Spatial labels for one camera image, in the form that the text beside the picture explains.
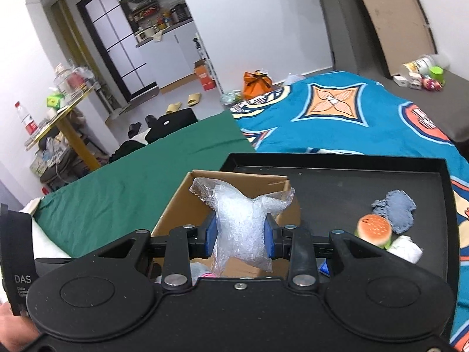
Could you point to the hamburger plush toy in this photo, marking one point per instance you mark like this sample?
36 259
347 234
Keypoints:
373 227

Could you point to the green cup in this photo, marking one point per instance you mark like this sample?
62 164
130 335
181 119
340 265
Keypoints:
437 73

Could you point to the orange cardboard box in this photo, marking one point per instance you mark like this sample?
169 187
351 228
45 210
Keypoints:
205 77

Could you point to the green bed cloth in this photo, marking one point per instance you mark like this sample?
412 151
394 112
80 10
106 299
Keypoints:
128 183

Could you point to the plastic bag with greens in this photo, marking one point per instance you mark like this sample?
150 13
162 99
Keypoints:
231 98

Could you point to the blue patterned blanket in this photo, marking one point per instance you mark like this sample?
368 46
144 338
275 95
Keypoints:
384 132

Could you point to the white plastic wrap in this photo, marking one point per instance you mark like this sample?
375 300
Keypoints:
405 247

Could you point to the white plastic tub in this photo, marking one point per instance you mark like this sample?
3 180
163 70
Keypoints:
421 64

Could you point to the row of kitchen bottles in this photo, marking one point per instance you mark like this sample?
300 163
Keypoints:
165 18

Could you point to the clear plastic bag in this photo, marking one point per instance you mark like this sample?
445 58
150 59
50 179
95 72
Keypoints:
293 79

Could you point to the clear container with red contents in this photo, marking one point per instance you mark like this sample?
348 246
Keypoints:
75 79

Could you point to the black and white clothing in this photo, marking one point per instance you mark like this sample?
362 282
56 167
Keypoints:
124 150

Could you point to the black framed sliding door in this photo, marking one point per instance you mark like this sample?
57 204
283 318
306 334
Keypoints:
110 44

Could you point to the pile of stored clutter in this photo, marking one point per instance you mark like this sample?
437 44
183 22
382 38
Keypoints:
55 161

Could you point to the black plastic tray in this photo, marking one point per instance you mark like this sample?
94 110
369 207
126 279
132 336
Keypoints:
348 190

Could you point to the green box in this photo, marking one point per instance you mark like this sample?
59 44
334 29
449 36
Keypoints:
55 101

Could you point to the orange bag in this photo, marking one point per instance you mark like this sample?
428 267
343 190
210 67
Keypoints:
256 84

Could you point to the yellow slipper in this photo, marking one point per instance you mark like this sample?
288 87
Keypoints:
173 108
194 99

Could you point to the person's left hand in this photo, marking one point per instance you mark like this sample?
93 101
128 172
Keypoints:
14 332

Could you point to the pink cloth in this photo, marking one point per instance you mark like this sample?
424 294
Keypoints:
207 275

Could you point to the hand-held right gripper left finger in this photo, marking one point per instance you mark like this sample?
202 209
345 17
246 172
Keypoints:
210 236

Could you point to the grey panel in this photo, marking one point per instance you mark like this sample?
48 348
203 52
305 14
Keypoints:
337 25

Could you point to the brown board with black frame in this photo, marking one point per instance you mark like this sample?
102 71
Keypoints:
392 18

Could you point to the plastic bottle with red label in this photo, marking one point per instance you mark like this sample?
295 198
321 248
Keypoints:
27 121

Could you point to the black shoe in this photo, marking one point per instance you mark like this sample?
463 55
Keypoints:
134 129
151 121

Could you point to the white mattress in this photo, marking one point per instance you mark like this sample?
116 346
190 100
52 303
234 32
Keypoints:
47 242

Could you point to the grey-blue toy figure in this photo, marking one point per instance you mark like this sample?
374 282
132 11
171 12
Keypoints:
397 207

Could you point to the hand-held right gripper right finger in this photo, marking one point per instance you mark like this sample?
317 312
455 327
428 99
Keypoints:
270 238

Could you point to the small white box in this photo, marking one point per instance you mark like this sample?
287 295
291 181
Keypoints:
415 80
400 80

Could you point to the brown cardboard box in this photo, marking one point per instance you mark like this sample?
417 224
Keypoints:
183 205

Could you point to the yellow table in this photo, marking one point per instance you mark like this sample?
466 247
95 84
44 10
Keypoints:
78 143

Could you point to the black bag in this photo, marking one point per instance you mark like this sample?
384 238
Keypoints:
172 121

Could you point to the clear bubble wrap bag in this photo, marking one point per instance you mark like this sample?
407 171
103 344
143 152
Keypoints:
238 227

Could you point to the white kitchen cabinet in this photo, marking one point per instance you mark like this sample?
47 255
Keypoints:
165 51

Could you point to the pink toy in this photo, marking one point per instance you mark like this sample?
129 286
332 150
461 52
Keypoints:
431 84

